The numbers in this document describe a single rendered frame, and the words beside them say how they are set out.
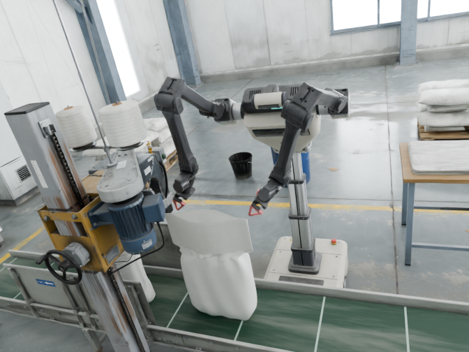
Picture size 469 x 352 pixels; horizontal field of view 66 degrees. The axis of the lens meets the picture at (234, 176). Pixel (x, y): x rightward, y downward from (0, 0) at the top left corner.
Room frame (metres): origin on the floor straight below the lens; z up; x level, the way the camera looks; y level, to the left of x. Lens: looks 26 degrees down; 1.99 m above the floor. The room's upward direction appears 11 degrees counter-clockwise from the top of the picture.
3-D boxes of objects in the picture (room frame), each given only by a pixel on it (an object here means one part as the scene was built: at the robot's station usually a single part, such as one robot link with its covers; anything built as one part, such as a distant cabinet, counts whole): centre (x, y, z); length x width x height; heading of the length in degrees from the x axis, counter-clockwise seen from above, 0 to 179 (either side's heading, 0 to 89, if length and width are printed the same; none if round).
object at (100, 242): (1.47, 0.67, 1.18); 0.34 x 0.25 x 0.31; 156
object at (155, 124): (5.18, 1.16, 0.56); 0.67 x 0.43 x 0.15; 66
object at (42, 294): (1.74, 1.08, 0.54); 1.05 x 0.02 x 0.41; 66
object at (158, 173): (1.79, 0.56, 1.21); 0.30 x 0.25 x 0.30; 66
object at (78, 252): (1.29, 0.73, 1.14); 0.11 x 0.06 x 0.11; 66
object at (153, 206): (1.34, 0.36, 1.25); 0.10 x 0.08 x 0.12; 1
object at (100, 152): (4.67, 1.57, 0.56); 0.66 x 0.43 x 0.15; 153
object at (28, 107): (1.38, 0.71, 1.76); 0.12 x 0.11 x 0.01; 156
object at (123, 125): (1.48, 0.41, 1.61); 0.17 x 0.17 x 0.17
